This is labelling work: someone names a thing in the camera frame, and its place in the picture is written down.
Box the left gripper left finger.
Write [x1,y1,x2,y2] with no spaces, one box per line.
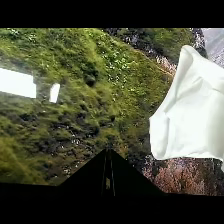
[57,148,109,197]

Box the white T-shirt green print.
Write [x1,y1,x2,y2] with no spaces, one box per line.
[148,44,224,173]

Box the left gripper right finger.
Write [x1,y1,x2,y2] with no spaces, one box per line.
[108,148,167,197]

